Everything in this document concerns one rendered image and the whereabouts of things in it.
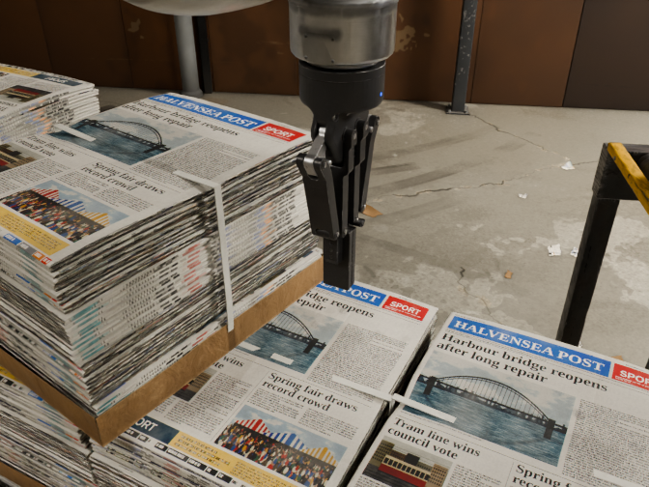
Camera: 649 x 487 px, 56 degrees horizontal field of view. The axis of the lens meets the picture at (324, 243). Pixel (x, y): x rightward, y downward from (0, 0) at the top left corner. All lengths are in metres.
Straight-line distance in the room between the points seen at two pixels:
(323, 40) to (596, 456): 0.49
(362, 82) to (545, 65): 3.72
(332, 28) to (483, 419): 0.44
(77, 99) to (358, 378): 0.59
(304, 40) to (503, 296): 1.91
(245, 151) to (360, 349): 0.28
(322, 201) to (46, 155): 0.36
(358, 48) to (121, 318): 0.34
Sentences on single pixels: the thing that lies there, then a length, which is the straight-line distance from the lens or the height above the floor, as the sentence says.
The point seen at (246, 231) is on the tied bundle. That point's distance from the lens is 0.71.
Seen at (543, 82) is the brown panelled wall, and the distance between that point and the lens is 4.26.
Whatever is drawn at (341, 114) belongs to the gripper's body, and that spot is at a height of 1.16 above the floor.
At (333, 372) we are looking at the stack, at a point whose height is 0.83.
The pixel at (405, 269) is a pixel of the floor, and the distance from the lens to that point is 2.42.
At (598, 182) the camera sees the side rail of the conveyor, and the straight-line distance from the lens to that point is 1.56.
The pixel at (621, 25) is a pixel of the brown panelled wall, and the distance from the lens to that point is 4.26.
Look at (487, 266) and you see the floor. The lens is 2.49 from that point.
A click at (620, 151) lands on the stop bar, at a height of 0.82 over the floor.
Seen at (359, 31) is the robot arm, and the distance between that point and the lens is 0.50.
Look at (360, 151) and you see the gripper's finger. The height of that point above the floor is 1.12.
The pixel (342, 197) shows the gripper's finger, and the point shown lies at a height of 1.08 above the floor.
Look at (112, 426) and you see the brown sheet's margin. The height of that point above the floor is 0.86.
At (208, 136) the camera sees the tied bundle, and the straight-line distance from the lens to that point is 0.78.
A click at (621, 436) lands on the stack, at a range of 0.75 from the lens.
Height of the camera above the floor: 1.35
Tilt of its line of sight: 32 degrees down
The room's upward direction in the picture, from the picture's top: straight up
